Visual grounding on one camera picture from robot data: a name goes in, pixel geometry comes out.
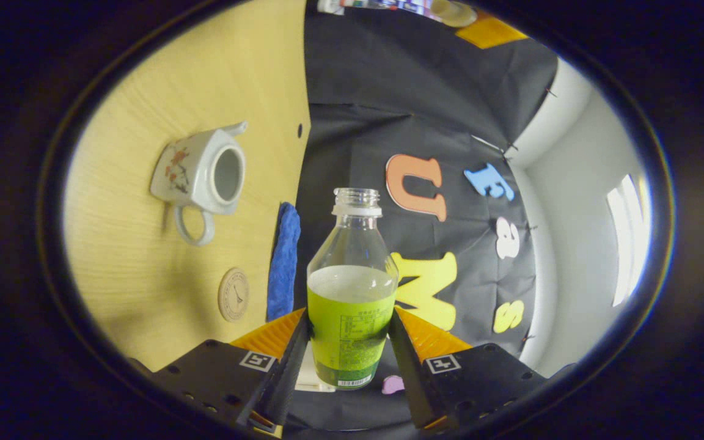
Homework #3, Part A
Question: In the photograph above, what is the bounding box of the blue towel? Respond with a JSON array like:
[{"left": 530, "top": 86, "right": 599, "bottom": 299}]
[{"left": 266, "top": 202, "right": 301, "bottom": 323}]

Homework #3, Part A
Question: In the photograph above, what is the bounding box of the white ceramic teacup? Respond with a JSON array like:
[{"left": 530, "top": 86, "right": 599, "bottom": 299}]
[{"left": 150, "top": 121, "right": 249, "bottom": 247}]

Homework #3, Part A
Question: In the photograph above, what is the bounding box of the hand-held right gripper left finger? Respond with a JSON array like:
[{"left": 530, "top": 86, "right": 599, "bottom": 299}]
[{"left": 150, "top": 307, "right": 310, "bottom": 436}]

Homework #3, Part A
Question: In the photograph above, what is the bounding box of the round beige coaster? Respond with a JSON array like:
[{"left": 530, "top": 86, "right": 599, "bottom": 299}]
[{"left": 218, "top": 267, "right": 250, "bottom": 323}]

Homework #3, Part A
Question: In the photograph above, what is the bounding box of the clear water bottle green label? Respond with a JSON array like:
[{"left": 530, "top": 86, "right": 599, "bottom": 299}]
[{"left": 306, "top": 188, "right": 400, "bottom": 391}]

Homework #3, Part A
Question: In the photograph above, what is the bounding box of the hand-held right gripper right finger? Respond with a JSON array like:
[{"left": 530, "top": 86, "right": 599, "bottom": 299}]
[{"left": 387, "top": 307, "right": 551, "bottom": 431}]

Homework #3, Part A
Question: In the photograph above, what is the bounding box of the computer monitor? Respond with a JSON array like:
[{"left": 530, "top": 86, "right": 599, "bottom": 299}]
[{"left": 318, "top": 0, "right": 432, "bottom": 14}]

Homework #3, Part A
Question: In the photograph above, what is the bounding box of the black backdrop cloth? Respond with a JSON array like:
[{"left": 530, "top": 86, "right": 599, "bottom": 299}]
[{"left": 285, "top": 6, "right": 559, "bottom": 431}]

